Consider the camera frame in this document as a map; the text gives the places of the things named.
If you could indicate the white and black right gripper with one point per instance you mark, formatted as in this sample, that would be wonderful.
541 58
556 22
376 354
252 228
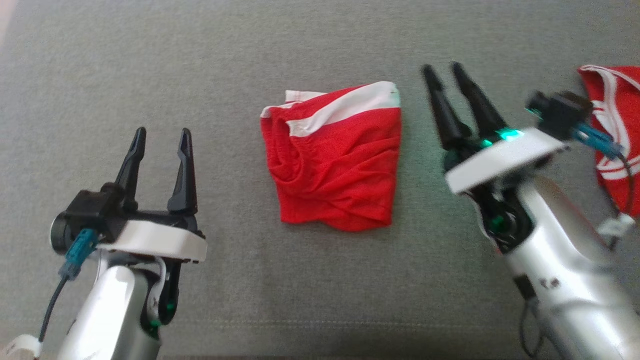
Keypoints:
505 160

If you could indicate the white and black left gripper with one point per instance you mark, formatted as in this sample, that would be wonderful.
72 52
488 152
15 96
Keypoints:
160 237

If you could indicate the red shorts with white band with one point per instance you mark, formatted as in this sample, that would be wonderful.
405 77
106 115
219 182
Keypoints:
340 175

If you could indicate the red jersey with white trim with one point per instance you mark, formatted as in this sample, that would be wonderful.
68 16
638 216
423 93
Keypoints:
629 89

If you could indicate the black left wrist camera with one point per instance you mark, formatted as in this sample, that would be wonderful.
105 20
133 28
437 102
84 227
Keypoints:
90 207

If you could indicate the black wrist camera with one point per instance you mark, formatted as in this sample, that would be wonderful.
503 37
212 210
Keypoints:
562 112
90 207

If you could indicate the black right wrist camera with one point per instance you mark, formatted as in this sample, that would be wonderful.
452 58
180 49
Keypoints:
562 112

